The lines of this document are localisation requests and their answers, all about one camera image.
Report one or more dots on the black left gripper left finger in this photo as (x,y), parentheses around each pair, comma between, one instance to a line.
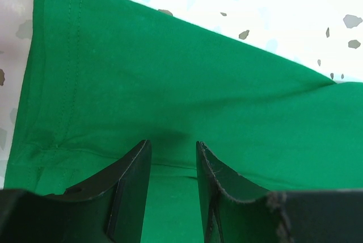
(109,206)

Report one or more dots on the green t-shirt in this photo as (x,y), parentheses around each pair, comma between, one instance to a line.
(103,75)

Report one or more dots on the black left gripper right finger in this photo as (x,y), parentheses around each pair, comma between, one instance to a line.
(233,209)

